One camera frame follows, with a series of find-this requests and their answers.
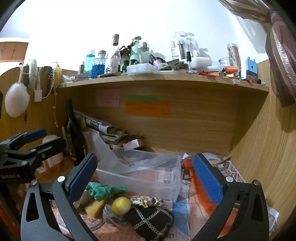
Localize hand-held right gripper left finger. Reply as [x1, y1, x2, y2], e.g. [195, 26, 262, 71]
[20, 152, 99, 241]

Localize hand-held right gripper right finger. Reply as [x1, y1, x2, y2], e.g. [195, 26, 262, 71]
[191, 153, 270, 241]

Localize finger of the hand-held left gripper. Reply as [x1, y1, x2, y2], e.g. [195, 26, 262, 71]
[5, 137, 67, 168]
[0, 128, 47, 151]

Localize yellow soft ball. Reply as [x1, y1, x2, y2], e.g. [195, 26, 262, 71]
[111, 197, 132, 215]

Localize white plastic bottle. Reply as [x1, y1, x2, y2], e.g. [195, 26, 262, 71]
[42, 135, 65, 169]

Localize green toy figure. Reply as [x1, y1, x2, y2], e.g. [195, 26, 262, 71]
[87, 182, 128, 201]

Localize dark glass wine bottle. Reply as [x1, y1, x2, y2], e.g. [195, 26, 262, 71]
[63, 99, 87, 166]

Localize yellow sponge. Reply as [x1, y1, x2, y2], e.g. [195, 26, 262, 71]
[85, 199, 107, 218]

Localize newspaper sheet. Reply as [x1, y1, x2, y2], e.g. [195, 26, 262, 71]
[35, 152, 280, 241]

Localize white fluffy bath puff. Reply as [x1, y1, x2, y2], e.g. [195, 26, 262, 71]
[5, 83, 30, 118]

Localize stack of folded newspapers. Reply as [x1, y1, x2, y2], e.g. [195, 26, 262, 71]
[74, 110, 144, 150]

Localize clear plastic container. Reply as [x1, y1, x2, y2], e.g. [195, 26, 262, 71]
[96, 147, 182, 202]

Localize dotted dark headband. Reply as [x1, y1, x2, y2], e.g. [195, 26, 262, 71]
[43, 66, 54, 98]

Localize patterned fabric scrunchie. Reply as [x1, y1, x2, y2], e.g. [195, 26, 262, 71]
[130, 195, 166, 208]

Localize white headband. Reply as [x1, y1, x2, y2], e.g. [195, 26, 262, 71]
[24, 59, 39, 89]

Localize pink sticky note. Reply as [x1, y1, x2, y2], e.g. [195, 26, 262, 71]
[96, 89, 121, 107]

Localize wooden cabinet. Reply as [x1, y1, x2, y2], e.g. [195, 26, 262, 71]
[0, 42, 29, 63]

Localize orange sticky note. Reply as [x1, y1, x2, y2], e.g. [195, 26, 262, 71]
[125, 101, 171, 118]

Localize teal plastic bottle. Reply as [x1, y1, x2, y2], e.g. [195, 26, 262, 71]
[84, 49, 96, 75]

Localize blue liquid glass bottle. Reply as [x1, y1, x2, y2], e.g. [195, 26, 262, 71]
[91, 50, 106, 79]

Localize green sticky note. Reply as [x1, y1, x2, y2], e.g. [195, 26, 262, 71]
[128, 95, 160, 102]

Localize white printed mug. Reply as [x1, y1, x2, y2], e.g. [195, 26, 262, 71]
[105, 58, 121, 74]

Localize wooden shelf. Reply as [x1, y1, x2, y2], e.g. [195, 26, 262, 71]
[57, 70, 270, 93]

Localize short glass jar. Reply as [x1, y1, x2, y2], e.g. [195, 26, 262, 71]
[218, 57, 234, 70]

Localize white foam block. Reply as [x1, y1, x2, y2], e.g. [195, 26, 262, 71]
[192, 57, 213, 68]

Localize blue box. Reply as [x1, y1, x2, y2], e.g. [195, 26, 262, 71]
[245, 56, 258, 80]

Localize white plastic tray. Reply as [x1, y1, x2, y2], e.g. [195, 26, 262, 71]
[126, 64, 160, 75]

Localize corked glass bottle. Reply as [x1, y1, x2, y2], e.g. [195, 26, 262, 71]
[111, 34, 121, 70]

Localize tall glass jar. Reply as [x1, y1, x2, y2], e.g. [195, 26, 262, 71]
[226, 43, 241, 68]

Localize small nail polish bottle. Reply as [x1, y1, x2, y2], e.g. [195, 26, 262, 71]
[149, 54, 162, 69]

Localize green pump bottle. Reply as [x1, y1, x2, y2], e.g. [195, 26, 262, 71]
[129, 36, 142, 66]

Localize clear perfume bottle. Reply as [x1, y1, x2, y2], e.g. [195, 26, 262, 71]
[138, 42, 150, 64]

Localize clear brush holder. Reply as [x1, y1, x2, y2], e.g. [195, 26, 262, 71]
[172, 31, 201, 61]

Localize brown curtain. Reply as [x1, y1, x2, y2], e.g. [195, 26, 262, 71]
[218, 0, 296, 108]

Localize black pouch with chain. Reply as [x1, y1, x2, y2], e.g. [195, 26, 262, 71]
[128, 206, 174, 240]

